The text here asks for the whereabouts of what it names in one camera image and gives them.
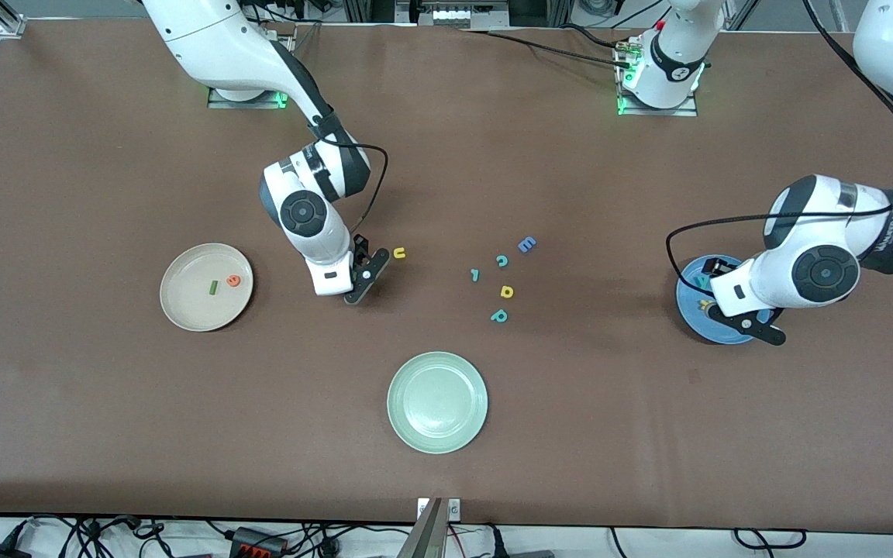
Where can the blue plate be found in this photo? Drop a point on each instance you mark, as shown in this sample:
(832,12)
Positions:
(687,298)

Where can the aluminium frame corner post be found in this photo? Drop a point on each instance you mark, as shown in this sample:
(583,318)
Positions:
(11,27)

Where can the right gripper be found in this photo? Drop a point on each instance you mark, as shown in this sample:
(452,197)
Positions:
(358,249)

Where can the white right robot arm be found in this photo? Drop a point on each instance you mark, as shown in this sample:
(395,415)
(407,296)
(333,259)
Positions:
(222,46)

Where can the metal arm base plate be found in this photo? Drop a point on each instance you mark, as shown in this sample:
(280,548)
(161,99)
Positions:
(656,112)
(245,105)

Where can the black power adapter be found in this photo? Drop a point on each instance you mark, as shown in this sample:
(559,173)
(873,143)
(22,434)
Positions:
(1,552)

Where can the pale green plate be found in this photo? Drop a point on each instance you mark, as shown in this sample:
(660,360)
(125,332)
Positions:
(437,403)

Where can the teal foam letter p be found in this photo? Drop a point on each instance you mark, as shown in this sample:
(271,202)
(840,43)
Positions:
(499,316)

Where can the aluminium equipment rack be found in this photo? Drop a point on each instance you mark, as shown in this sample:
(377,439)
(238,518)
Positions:
(454,12)

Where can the aluminium camera post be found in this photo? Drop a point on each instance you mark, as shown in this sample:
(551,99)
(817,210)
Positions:
(427,535)

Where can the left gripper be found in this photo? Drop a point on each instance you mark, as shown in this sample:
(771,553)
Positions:
(712,268)

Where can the beige brown plate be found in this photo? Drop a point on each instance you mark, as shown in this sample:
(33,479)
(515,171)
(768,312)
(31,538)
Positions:
(191,306)

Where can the black power strip red switches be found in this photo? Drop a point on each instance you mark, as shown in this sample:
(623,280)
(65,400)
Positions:
(256,540)

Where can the white post mounting bracket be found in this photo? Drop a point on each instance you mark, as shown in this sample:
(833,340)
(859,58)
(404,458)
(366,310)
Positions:
(454,509)

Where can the teal foam letter y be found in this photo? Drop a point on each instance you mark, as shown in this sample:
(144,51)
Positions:
(701,282)

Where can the blue foam letter E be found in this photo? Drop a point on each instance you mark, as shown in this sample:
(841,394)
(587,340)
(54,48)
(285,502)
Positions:
(526,245)

